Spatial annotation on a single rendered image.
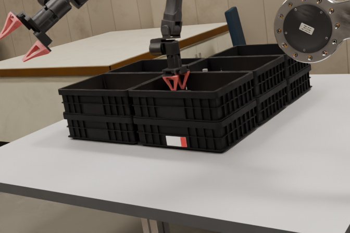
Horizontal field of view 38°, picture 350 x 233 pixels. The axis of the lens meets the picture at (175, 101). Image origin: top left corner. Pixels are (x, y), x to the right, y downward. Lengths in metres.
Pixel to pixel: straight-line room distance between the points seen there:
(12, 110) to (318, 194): 3.54
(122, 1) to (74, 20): 0.86
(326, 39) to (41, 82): 3.10
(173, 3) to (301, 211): 1.01
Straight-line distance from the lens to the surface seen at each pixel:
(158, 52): 2.06
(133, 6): 6.16
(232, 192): 1.50
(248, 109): 1.93
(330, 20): 1.46
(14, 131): 4.71
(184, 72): 2.05
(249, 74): 1.93
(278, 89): 2.17
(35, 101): 4.38
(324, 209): 1.37
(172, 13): 2.01
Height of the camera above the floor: 1.33
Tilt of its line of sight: 14 degrees down
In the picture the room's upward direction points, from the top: 9 degrees counter-clockwise
